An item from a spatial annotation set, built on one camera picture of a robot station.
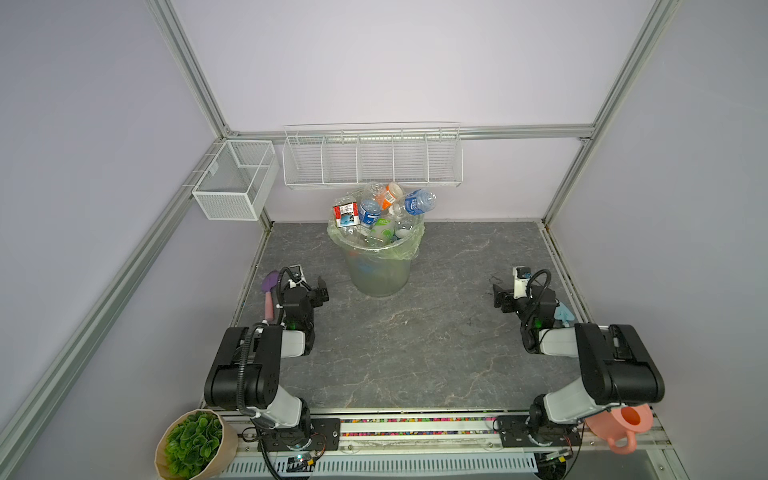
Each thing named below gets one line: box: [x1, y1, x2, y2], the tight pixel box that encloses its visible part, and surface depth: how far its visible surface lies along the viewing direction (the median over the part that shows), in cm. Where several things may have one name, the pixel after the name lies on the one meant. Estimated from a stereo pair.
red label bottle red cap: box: [332, 202, 360, 228], surface depth 84 cm
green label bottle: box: [367, 218, 396, 244], surface depth 85 cm
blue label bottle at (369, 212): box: [359, 200, 381, 228], surface depth 87 cm
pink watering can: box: [586, 403, 654, 455], surface depth 67 cm
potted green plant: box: [154, 409, 239, 480], surface depth 64 cm
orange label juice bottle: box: [381, 182, 406, 210], surface depth 89 cm
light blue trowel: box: [554, 302, 575, 328], surface depth 95 cm
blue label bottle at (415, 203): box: [390, 188, 437, 218], surface depth 80 cm
